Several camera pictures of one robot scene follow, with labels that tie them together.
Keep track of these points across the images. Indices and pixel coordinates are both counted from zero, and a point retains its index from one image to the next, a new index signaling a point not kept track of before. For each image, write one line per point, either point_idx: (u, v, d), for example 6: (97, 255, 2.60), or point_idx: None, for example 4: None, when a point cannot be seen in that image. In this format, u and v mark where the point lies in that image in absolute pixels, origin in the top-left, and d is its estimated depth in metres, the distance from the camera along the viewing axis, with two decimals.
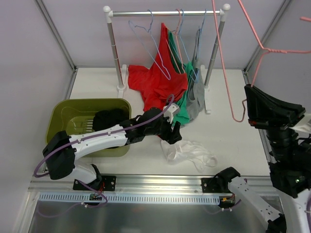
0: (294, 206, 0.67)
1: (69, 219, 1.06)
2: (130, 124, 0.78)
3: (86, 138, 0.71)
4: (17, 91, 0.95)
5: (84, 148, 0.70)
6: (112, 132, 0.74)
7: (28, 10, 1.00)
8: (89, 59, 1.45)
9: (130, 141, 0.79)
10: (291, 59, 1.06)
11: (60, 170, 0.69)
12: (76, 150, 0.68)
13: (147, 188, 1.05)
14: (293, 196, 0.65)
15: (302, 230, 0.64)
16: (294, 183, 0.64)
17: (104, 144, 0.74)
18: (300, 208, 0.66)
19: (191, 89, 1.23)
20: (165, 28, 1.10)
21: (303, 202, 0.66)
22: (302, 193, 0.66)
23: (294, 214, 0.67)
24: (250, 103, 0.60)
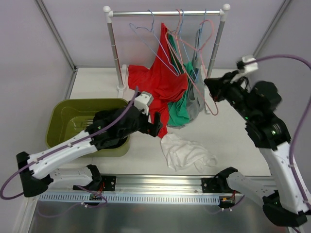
0: (276, 160, 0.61)
1: (69, 219, 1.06)
2: (98, 126, 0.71)
3: (44, 156, 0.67)
4: (17, 91, 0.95)
5: (44, 167, 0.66)
6: (74, 143, 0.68)
7: (28, 10, 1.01)
8: (89, 59, 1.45)
9: (103, 144, 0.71)
10: (291, 59, 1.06)
11: (28, 192, 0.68)
12: (33, 172, 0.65)
13: (147, 189, 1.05)
14: (272, 148, 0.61)
15: (290, 188, 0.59)
16: (271, 133, 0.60)
17: (68, 158, 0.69)
18: (282, 162, 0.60)
19: (191, 90, 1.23)
20: (165, 28, 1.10)
21: (285, 156, 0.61)
22: (283, 146, 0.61)
23: (278, 170, 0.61)
24: (210, 87, 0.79)
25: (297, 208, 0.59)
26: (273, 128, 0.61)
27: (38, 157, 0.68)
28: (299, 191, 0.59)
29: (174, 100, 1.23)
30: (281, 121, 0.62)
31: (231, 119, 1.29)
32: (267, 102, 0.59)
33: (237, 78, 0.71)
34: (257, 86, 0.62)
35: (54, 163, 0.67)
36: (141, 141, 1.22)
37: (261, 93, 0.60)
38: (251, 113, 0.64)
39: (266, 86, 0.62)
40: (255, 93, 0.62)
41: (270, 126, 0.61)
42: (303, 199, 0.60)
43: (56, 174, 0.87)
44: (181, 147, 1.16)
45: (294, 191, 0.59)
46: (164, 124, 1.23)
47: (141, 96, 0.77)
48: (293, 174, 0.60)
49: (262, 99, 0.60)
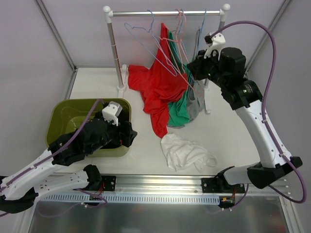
0: (250, 117, 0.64)
1: (69, 219, 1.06)
2: (60, 143, 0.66)
3: (12, 180, 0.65)
4: (18, 91, 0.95)
5: (13, 191, 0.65)
6: (37, 165, 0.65)
7: (28, 10, 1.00)
8: (89, 59, 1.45)
9: (67, 162, 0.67)
10: (291, 59, 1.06)
11: (11, 210, 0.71)
12: (5, 196, 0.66)
13: (148, 189, 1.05)
14: (245, 106, 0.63)
15: (265, 142, 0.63)
16: (243, 92, 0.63)
17: (38, 178, 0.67)
18: (255, 118, 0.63)
19: (191, 89, 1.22)
20: (165, 28, 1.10)
21: (258, 112, 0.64)
22: (256, 104, 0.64)
23: (253, 126, 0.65)
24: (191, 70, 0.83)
25: (274, 162, 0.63)
26: (245, 88, 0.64)
27: (7, 181, 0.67)
28: (273, 144, 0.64)
29: (175, 99, 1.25)
30: (252, 82, 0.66)
31: (231, 119, 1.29)
32: (233, 62, 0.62)
33: (210, 52, 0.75)
34: (224, 50, 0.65)
35: (23, 186, 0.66)
36: (141, 141, 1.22)
37: (226, 55, 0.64)
38: (222, 77, 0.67)
39: (232, 50, 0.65)
40: (222, 57, 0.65)
41: (242, 87, 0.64)
42: (279, 153, 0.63)
43: (42, 187, 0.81)
44: (181, 147, 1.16)
45: (269, 145, 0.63)
46: (164, 125, 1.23)
47: (109, 108, 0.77)
48: (267, 128, 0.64)
49: (229, 60, 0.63)
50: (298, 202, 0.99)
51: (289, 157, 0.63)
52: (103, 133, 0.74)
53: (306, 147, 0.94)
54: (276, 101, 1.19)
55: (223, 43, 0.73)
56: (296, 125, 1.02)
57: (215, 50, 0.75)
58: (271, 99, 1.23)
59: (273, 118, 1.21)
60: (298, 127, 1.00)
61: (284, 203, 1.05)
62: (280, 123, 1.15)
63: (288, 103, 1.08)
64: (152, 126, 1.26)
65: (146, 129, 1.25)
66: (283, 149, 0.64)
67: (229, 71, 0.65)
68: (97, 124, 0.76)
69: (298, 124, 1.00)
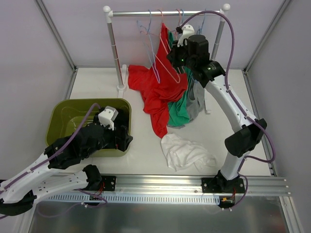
0: (216, 89, 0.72)
1: (69, 219, 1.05)
2: (55, 147, 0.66)
3: (9, 184, 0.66)
4: (17, 91, 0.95)
5: (11, 195, 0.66)
6: (33, 169, 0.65)
7: (28, 10, 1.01)
8: (89, 59, 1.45)
9: (64, 165, 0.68)
10: (291, 58, 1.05)
11: (10, 213, 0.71)
12: (3, 200, 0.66)
13: (147, 188, 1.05)
14: (210, 80, 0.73)
15: (231, 108, 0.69)
16: (208, 69, 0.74)
17: (35, 182, 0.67)
18: (220, 89, 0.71)
19: (191, 89, 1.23)
20: (165, 28, 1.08)
21: (222, 84, 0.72)
22: (220, 77, 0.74)
23: (221, 98, 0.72)
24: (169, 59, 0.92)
25: (240, 123, 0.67)
26: (209, 66, 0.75)
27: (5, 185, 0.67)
28: (238, 108, 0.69)
29: (174, 100, 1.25)
30: (216, 62, 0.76)
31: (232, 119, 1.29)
32: (197, 44, 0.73)
33: (182, 41, 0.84)
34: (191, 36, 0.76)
35: (21, 190, 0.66)
36: (141, 141, 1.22)
37: (192, 40, 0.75)
38: (190, 59, 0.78)
39: (197, 36, 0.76)
40: (189, 42, 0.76)
41: (207, 65, 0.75)
42: (245, 116, 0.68)
43: (41, 189, 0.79)
44: (181, 147, 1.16)
45: (234, 110, 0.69)
46: (164, 124, 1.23)
47: (105, 112, 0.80)
48: (231, 96, 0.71)
49: (194, 44, 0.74)
50: (298, 202, 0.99)
51: (255, 119, 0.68)
52: (98, 137, 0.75)
53: (306, 146, 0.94)
54: (276, 101, 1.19)
55: (193, 32, 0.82)
56: (296, 125, 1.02)
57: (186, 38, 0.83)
58: (272, 99, 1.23)
59: (273, 118, 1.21)
60: (298, 127, 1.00)
61: (284, 203, 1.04)
62: (280, 123, 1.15)
63: (288, 103, 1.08)
64: (152, 125, 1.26)
65: (146, 129, 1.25)
66: (248, 112, 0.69)
67: (196, 54, 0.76)
68: (93, 128, 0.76)
69: (298, 124, 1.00)
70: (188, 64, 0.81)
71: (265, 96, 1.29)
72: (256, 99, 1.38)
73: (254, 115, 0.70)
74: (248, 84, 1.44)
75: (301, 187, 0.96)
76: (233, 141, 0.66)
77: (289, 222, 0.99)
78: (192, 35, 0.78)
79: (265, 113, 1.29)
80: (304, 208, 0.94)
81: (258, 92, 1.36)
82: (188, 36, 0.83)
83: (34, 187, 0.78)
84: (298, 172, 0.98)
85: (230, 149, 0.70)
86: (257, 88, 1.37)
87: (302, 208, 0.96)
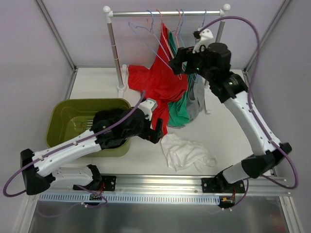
0: (237, 108, 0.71)
1: (69, 219, 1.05)
2: (103, 126, 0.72)
3: (49, 153, 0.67)
4: (17, 91, 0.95)
5: (49, 164, 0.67)
6: (79, 141, 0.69)
7: (28, 10, 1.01)
8: (89, 59, 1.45)
9: (107, 144, 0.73)
10: (291, 58, 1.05)
11: (30, 189, 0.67)
12: (38, 169, 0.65)
13: (147, 189, 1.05)
14: (232, 97, 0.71)
15: (253, 129, 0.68)
16: (229, 85, 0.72)
17: (71, 156, 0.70)
18: (242, 108, 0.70)
19: (191, 90, 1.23)
20: (165, 28, 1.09)
21: (244, 103, 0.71)
22: (242, 95, 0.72)
23: (243, 117, 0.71)
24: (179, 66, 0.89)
25: (264, 148, 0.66)
26: (230, 81, 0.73)
27: (43, 154, 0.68)
28: (262, 131, 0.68)
29: (174, 100, 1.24)
30: (237, 76, 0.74)
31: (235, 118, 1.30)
32: (220, 57, 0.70)
33: (198, 47, 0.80)
34: (212, 47, 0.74)
35: (59, 161, 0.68)
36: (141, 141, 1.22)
37: (214, 51, 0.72)
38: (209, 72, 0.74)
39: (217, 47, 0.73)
40: (210, 53, 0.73)
41: (228, 80, 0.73)
42: (268, 140, 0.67)
43: (58, 173, 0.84)
44: (181, 147, 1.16)
45: (258, 132, 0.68)
46: (164, 124, 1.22)
47: (146, 102, 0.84)
48: (254, 116, 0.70)
49: (215, 56, 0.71)
50: (298, 202, 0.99)
51: (279, 143, 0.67)
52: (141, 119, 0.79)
53: (306, 147, 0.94)
54: (276, 101, 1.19)
55: (211, 39, 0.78)
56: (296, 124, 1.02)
57: (204, 45, 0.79)
58: (272, 99, 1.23)
59: (273, 118, 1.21)
60: (298, 128, 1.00)
61: (284, 203, 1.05)
62: (280, 123, 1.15)
63: (289, 103, 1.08)
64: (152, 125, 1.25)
65: None
66: (271, 136, 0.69)
67: (216, 66, 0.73)
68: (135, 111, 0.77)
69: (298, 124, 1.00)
70: (205, 74, 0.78)
71: (265, 96, 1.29)
72: (256, 99, 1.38)
73: (278, 140, 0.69)
74: (248, 83, 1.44)
75: (301, 187, 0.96)
76: (253, 165, 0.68)
77: (288, 221, 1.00)
78: (212, 45, 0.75)
79: (265, 113, 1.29)
80: (304, 208, 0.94)
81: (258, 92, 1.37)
82: (206, 43, 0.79)
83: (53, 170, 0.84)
84: (299, 172, 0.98)
85: (249, 172, 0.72)
86: (257, 88, 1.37)
87: (302, 208, 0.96)
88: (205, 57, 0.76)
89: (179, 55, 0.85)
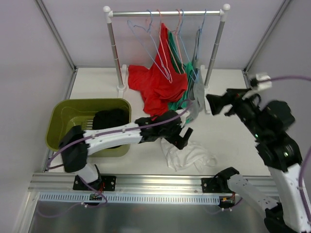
0: (285, 182, 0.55)
1: (69, 219, 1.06)
2: (146, 122, 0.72)
3: (101, 133, 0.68)
4: (17, 91, 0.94)
5: (97, 144, 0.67)
6: (128, 129, 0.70)
7: (28, 10, 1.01)
8: (90, 59, 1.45)
9: (145, 140, 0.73)
10: (291, 59, 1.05)
11: (70, 165, 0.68)
12: (89, 145, 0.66)
13: (147, 189, 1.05)
14: (283, 171, 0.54)
15: (295, 206, 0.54)
16: (284, 156, 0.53)
17: (113, 142, 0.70)
18: (290, 184, 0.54)
19: (191, 90, 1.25)
20: (165, 28, 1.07)
21: (294, 176, 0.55)
22: (294, 168, 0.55)
23: (286, 191, 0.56)
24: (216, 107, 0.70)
25: (301, 228, 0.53)
26: (286, 150, 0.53)
27: (94, 133, 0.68)
28: (304, 210, 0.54)
29: (174, 99, 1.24)
30: (293, 143, 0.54)
31: (235, 115, 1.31)
32: (280, 123, 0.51)
33: (250, 95, 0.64)
34: (270, 105, 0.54)
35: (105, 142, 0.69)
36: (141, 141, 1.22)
37: (273, 113, 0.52)
38: (262, 134, 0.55)
39: (280, 106, 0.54)
40: (267, 112, 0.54)
41: (283, 148, 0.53)
42: (308, 221, 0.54)
43: None
44: None
45: (299, 211, 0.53)
46: None
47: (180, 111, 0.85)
48: (302, 196, 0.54)
49: (274, 120, 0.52)
50: None
51: None
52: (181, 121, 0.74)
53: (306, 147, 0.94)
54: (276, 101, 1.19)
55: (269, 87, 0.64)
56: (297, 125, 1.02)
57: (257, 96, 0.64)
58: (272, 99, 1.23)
59: None
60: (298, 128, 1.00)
61: None
62: None
63: (289, 103, 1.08)
64: None
65: None
66: None
67: (272, 130, 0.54)
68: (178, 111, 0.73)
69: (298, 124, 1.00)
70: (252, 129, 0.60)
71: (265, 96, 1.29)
72: None
73: None
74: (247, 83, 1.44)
75: None
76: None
77: None
78: (270, 103, 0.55)
79: None
80: None
81: None
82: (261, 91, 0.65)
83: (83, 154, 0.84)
84: None
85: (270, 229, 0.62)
86: None
87: None
88: (261, 114, 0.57)
89: (221, 98, 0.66)
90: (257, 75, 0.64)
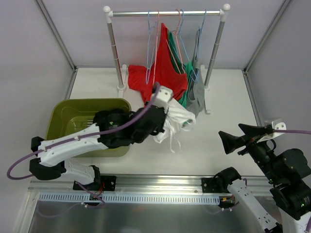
0: (294, 225, 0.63)
1: (69, 218, 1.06)
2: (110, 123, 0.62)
3: (52, 146, 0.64)
4: (17, 91, 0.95)
5: (51, 156, 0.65)
6: (81, 137, 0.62)
7: (28, 10, 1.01)
8: (89, 59, 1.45)
9: (113, 142, 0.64)
10: (292, 59, 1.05)
11: (38, 175, 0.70)
12: (40, 160, 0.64)
13: (147, 189, 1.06)
14: (296, 218, 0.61)
15: None
16: (300, 206, 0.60)
17: (73, 151, 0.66)
18: (299, 227, 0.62)
19: (191, 90, 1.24)
20: (165, 28, 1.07)
21: (303, 223, 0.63)
22: (305, 216, 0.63)
23: (292, 230, 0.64)
24: (227, 142, 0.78)
25: None
26: (302, 201, 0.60)
27: (46, 144, 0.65)
28: None
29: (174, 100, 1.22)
30: None
31: (235, 116, 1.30)
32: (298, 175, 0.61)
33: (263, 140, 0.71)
34: (287, 155, 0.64)
35: (60, 154, 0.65)
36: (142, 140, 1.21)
37: (289, 164, 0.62)
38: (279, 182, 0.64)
39: (293, 154, 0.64)
40: (284, 165, 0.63)
41: (300, 197, 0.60)
42: None
43: (69, 166, 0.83)
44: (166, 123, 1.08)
45: None
46: None
47: None
48: None
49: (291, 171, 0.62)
50: None
51: None
52: (159, 123, 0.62)
53: None
54: (277, 101, 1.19)
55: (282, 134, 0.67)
56: (297, 124, 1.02)
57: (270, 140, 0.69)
58: (273, 99, 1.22)
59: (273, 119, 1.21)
60: (301, 127, 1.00)
61: None
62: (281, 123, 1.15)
63: (290, 102, 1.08)
64: None
65: None
66: None
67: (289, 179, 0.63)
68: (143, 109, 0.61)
69: (302, 124, 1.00)
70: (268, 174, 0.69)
71: (266, 96, 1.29)
72: (256, 99, 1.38)
73: None
74: (247, 83, 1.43)
75: None
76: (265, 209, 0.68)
77: None
78: (286, 152, 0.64)
79: (265, 113, 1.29)
80: None
81: (258, 92, 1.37)
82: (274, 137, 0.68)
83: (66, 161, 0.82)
84: None
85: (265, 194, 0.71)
86: (258, 88, 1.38)
87: None
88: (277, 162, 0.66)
89: (237, 142, 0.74)
90: (272, 123, 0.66)
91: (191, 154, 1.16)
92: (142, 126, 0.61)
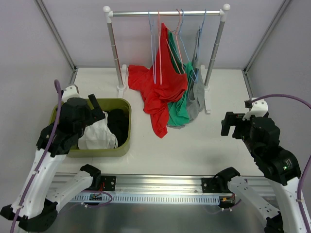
0: (285, 194, 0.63)
1: (70, 219, 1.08)
2: (46, 135, 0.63)
3: (24, 198, 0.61)
4: (18, 91, 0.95)
5: (32, 205, 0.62)
6: (38, 168, 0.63)
7: (28, 10, 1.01)
8: (89, 59, 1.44)
9: (63, 146, 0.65)
10: (292, 59, 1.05)
11: (41, 226, 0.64)
12: (26, 215, 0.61)
13: (147, 189, 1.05)
14: (282, 183, 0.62)
15: (294, 216, 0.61)
16: (283, 169, 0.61)
17: (45, 184, 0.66)
18: (290, 196, 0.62)
19: (191, 89, 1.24)
20: (165, 28, 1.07)
21: (293, 190, 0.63)
22: (292, 181, 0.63)
23: (285, 203, 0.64)
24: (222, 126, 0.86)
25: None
26: (285, 164, 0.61)
27: (18, 202, 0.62)
28: (302, 221, 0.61)
29: (174, 99, 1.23)
30: (291, 155, 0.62)
31: None
32: (267, 134, 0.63)
33: (248, 116, 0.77)
34: (255, 120, 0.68)
35: (38, 194, 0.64)
36: (142, 140, 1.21)
37: (258, 127, 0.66)
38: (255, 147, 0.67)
39: (263, 120, 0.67)
40: (254, 129, 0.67)
41: (281, 161, 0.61)
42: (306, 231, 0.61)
43: (56, 196, 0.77)
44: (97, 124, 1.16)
45: (298, 223, 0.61)
46: (164, 124, 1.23)
47: None
48: (301, 208, 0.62)
49: (262, 133, 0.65)
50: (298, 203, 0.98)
51: None
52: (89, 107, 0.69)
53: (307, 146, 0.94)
54: (277, 101, 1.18)
55: (261, 108, 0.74)
56: (297, 124, 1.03)
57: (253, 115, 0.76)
58: (273, 99, 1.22)
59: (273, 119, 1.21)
60: (301, 128, 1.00)
61: None
62: (281, 123, 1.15)
63: (290, 102, 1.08)
64: (152, 126, 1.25)
65: (146, 128, 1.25)
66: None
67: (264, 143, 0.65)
68: (64, 106, 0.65)
69: (302, 124, 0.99)
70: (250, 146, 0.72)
71: (266, 96, 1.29)
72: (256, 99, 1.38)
73: None
74: (247, 83, 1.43)
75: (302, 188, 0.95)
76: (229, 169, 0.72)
77: None
78: (256, 118, 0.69)
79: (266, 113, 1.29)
80: None
81: (258, 92, 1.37)
82: (253, 110, 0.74)
83: (50, 195, 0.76)
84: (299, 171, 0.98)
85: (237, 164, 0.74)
86: (258, 88, 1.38)
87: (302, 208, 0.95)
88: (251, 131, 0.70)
89: (226, 119, 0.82)
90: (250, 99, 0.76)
91: (191, 155, 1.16)
92: (77, 116, 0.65)
